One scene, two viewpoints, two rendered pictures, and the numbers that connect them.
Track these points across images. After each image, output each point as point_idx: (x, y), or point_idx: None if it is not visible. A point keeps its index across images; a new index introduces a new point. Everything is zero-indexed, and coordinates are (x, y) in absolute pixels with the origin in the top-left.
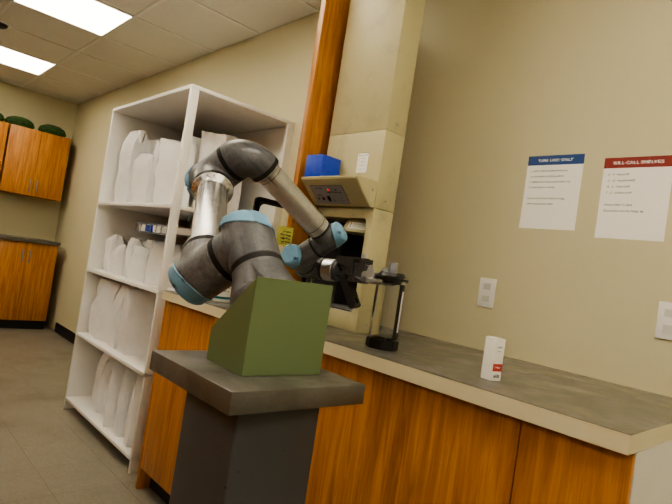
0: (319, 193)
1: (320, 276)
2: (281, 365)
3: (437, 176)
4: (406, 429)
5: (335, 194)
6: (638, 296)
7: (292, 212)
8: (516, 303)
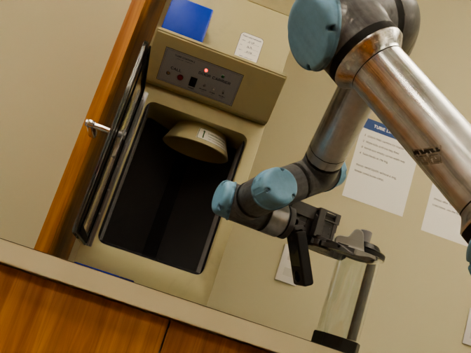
0: (178, 66)
1: (265, 225)
2: None
3: None
4: None
5: (214, 82)
6: (453, 300)
7: (352, 128)
8: (326, 285)
